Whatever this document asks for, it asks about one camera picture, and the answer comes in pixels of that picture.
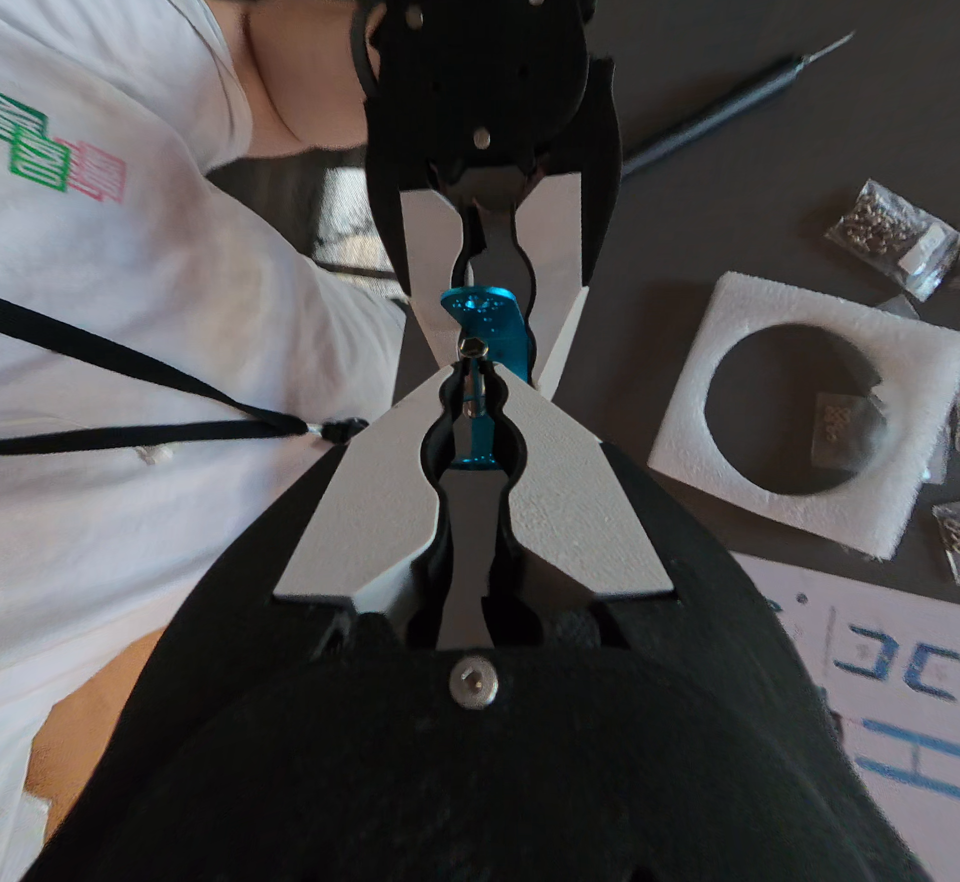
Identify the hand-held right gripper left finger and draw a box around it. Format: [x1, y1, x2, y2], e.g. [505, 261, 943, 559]
[272, 363, 459, 649]

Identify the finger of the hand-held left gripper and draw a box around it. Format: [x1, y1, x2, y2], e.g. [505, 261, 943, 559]
[512, 172, 591, 401]
[399, 188, 485, 375]

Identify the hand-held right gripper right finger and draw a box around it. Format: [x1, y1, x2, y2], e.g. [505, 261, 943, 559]
[483, 363, 676, 649]

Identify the blue metal bracket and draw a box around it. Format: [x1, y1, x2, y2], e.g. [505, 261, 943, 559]
[439, 284, 537, 472]

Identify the person's left forearm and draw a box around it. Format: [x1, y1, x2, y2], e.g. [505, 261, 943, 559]
[243, 0, 376, 152]

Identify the dark grey desk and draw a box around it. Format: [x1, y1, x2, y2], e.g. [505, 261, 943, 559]
[393, 0, 960, 598]

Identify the black precision screwdriver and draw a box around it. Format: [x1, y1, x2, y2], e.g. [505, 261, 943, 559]
[621, 31, 858, 180]

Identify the person in white shirt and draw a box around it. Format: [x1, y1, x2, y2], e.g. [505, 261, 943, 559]
[0, 0, 410, 882]

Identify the group of clear screw bags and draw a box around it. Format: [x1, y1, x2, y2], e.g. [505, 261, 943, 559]
[813, 179, 960, 585]

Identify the printed instruction sheet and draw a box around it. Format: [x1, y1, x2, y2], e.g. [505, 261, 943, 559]
[731, 552, 960, 882]

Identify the white foam frame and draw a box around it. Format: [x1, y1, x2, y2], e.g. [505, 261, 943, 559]
[647, 271, 960, 561]

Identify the black lanyard strap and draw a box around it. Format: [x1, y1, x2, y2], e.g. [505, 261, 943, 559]
[0, 297, 369, 457]

